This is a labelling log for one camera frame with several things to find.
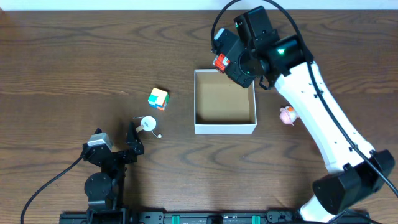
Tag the white cardboard box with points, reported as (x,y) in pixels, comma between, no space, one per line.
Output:
(221,106)

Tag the multicoloured puzzle cube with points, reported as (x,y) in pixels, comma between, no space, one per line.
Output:
(158,99)

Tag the pink white toy duck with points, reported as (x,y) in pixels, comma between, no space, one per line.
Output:
(288,115)

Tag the red toy fire truck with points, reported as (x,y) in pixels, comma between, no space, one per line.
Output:
(221,62)

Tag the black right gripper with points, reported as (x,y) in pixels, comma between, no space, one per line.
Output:
(234,71)

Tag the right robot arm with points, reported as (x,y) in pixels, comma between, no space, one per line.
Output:
(355,169)

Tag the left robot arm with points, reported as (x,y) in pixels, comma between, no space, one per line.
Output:
(105,189)

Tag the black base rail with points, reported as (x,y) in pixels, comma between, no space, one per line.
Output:
(268,217)

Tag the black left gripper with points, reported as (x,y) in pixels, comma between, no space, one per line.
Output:
(115,156)

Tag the white rattle drum toy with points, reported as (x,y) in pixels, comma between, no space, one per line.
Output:
(148,124)

